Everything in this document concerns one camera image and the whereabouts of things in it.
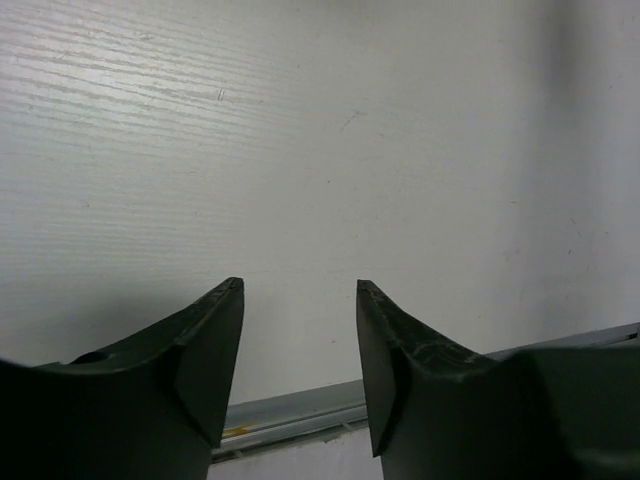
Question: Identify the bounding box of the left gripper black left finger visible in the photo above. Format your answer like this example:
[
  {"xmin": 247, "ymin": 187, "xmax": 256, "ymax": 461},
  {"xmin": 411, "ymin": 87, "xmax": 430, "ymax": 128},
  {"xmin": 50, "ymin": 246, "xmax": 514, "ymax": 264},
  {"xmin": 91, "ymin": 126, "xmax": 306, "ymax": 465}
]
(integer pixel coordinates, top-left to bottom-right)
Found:
[{"xmin": 1, "ymin": 277, "xmax": 244, "ymax": 479}]

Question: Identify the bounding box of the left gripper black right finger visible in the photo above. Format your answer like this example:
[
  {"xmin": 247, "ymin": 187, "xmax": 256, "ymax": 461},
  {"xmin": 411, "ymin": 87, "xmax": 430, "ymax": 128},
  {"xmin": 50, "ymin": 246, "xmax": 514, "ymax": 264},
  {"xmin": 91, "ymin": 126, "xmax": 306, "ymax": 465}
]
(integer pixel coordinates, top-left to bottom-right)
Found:
[{"xmin": 356, "ymin": 280, "xmax": 639, "ymax": 479}]

